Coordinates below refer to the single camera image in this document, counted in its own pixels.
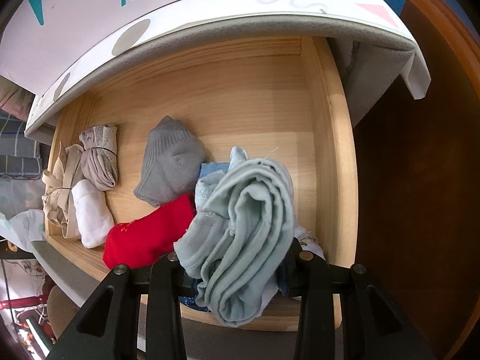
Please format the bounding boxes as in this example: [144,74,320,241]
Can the light blue rolled socks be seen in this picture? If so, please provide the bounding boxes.
[194,146,248,211]

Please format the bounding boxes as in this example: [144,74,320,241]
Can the beige bundled bra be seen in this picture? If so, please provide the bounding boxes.
[41,144,84,240]

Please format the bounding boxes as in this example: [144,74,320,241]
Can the red knitted garment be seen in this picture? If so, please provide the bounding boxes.
[103,193,196,269]

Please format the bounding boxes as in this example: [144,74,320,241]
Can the grey tied cloth bundle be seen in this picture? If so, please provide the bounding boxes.
[79,124,118,192]

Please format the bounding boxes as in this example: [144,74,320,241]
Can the grey plaid blanket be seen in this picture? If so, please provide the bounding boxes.
[0,111,43,180]

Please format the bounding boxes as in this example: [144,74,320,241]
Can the grey rolled socks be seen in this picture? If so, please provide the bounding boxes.
[133,115,206,207]

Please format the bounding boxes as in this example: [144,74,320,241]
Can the white rolled cloth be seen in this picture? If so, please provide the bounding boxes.
[72,179,114,249]

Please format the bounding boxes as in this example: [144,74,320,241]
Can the navy floral underwear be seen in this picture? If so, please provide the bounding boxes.
[179,272,210,313]

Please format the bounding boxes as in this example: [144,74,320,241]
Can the wooden chair frame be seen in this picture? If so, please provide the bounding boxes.
[409,0,479,96]

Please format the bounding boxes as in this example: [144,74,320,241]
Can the wooden drawer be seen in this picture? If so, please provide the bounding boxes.
[30,35,359,332]

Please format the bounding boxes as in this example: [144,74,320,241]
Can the pale blue floral socks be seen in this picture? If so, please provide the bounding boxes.
[294,224,325,259]

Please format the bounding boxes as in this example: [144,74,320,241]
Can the pale green underwear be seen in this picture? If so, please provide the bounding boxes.
[173,158,296,327]

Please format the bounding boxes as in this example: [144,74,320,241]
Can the white floral bedding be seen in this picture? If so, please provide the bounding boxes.
[0,178,46,253]

